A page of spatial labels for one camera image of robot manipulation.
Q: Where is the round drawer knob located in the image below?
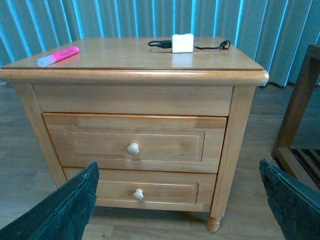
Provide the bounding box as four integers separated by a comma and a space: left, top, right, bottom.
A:
133, 189, 144, 201
127, 142, 140, 156

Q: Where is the lower round drawer knob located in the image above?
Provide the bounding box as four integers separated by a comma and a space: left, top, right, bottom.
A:
133, 189, 144, 201

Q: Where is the grey-green curtain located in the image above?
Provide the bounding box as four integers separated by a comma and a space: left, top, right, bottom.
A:
0, 0, 320, 86

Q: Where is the white charger box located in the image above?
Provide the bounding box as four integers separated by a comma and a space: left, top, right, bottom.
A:
171, 33, 194, 54

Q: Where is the upper round drawer knob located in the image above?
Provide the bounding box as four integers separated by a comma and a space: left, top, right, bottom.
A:
127, 142, 140, 156

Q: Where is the pink highlighter marker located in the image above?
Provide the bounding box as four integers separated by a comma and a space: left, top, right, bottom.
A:
36, 46, 80, 68

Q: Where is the dark wooden shelf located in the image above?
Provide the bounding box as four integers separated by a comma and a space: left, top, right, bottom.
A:
271, 44, 320, 192

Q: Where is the black cable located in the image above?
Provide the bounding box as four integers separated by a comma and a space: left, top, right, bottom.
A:
147, 39, 231, 51

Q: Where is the wooden nightstand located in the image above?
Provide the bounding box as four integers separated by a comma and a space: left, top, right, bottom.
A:
0, 37, 269, 233

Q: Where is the wooden drawer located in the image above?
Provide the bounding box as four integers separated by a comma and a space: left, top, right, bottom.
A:
43, 113, 227, 173
62, 166, 218, 213

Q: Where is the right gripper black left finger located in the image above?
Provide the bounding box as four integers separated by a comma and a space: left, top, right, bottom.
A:
0, 162, 99, 240

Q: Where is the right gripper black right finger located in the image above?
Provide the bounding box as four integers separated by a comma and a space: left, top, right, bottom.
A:
259, 158, 320, 240

